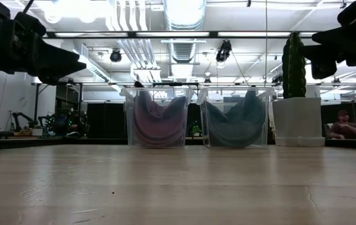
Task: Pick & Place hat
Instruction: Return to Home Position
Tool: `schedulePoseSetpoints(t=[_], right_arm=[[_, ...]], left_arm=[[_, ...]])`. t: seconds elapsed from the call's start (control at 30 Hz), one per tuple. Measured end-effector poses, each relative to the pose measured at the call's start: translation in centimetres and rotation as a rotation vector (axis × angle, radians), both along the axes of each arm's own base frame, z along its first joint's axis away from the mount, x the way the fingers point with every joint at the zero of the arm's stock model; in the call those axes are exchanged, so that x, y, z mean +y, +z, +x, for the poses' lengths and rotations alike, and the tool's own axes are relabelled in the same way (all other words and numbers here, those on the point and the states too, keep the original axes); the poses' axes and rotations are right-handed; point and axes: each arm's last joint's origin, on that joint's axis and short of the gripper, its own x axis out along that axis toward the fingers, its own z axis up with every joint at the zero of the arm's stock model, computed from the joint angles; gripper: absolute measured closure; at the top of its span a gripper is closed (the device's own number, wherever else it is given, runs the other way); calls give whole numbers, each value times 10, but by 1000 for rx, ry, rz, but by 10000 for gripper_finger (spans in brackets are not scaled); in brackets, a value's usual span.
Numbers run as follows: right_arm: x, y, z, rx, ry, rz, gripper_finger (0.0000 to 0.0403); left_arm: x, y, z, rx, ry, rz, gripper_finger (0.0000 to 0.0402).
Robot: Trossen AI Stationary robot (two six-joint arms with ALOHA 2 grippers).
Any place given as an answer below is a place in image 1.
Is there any green cactus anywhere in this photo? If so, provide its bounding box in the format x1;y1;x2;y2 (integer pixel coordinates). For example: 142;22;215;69
282;31;307;99

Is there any dark grey cap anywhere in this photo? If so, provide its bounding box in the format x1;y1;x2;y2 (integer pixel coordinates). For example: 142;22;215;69
205;99;260;148

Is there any person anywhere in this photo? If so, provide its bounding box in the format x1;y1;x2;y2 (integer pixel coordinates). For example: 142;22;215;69
329;109;356;140

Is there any small green plant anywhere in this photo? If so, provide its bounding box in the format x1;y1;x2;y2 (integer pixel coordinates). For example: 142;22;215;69
190;121;202;138

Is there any silver ceiling duct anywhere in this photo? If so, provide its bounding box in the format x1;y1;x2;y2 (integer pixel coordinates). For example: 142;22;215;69
163;0;207;83

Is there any black ceiling spotlight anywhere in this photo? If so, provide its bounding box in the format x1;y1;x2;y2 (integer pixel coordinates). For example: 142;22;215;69
109;49;123;63
215;39;233;63

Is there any white plant pot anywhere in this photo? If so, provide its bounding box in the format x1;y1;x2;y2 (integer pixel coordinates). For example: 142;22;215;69
271;96;326;148

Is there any clear plastic bin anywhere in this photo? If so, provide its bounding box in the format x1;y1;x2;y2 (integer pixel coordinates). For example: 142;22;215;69
121;86;194;149
196;86;275;149

